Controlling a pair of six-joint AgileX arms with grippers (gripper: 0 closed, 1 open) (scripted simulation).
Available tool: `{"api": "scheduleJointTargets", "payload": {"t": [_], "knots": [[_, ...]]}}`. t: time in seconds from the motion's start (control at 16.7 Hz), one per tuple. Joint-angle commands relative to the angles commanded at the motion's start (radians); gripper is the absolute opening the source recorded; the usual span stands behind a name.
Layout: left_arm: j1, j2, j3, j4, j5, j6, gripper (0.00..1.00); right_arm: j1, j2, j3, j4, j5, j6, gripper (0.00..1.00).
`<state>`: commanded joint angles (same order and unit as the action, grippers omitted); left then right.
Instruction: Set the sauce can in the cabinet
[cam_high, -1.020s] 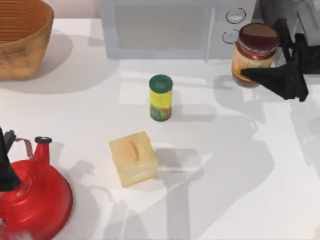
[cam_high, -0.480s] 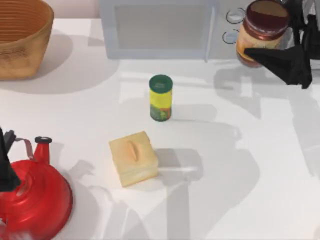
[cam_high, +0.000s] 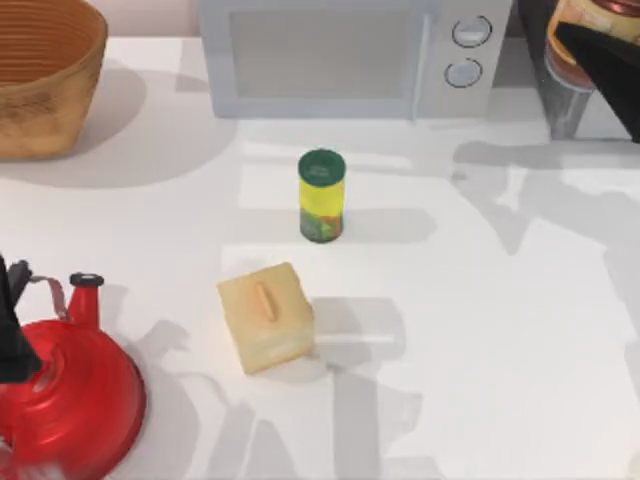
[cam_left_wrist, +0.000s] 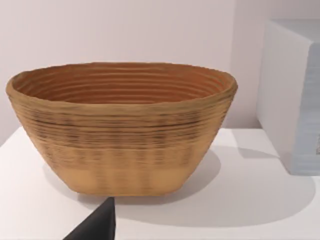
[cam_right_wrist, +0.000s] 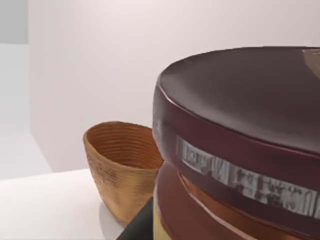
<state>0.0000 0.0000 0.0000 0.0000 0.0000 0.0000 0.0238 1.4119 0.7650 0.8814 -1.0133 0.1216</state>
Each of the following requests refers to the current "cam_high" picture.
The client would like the brown woven basket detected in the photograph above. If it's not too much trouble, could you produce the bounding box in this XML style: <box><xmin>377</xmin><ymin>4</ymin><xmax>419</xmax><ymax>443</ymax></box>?
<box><xmin>0</xmin><ymin>0</ymin><xmax>110</xmax><ymax>162</ymax></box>

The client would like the yellow and green can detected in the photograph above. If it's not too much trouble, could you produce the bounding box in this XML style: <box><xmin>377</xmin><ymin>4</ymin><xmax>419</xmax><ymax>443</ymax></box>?
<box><xmin>297</xmin><ymin>148</ymin><xmax>348</xmax><ymax>245</ymax></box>

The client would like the silver and orange appliance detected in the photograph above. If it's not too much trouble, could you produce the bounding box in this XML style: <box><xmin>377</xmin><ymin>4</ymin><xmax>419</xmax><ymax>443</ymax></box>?
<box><xmin>541</xmin><ymin>0</ymin><xmax>640</xmax><ymax>142</ymax></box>

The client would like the red kettle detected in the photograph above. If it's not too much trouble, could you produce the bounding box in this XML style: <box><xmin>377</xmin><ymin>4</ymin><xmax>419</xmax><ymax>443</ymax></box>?
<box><xmin>0</xmin><ymin>272</ymin><xmax>149</xmax><ymax>480</ymax></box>

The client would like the round microwave knob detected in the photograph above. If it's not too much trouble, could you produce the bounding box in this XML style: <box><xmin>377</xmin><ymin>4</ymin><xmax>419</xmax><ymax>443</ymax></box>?
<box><xmin>444</xmin><ymin>56</ymin><xmax>486</xmax><ymax>91</ymax></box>
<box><xmin>451</xmin><ymin>14</ymin><xmax>494</xmax><ymax>50</ymax></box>

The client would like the pale yellow box with slot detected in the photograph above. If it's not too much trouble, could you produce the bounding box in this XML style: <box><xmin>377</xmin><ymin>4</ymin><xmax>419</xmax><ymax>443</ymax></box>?
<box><xmin>215</xmin><ymin>260</ymin><xmax>317</xmax><ymax>377</ymax></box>

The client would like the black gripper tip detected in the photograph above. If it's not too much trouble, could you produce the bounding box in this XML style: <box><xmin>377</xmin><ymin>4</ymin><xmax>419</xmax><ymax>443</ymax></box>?
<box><xmin>0</xmin><ymin>253</ymin><xmax>42</xmax><ymax>384</ymax></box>

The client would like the pale microwave oven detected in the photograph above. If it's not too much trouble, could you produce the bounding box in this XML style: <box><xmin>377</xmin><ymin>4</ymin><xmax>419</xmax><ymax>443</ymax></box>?
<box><xmin>196</xmin><ymin>0</ymin><xmax>514</xmax><ymax>125</ymax></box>

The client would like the microwave door handle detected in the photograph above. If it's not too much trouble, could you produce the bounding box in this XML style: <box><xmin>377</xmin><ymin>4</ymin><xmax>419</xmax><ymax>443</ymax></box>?
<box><xmin>411</xmin><ymin>13</ymin><xmax>432</xmax><ymax>124</ymax></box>

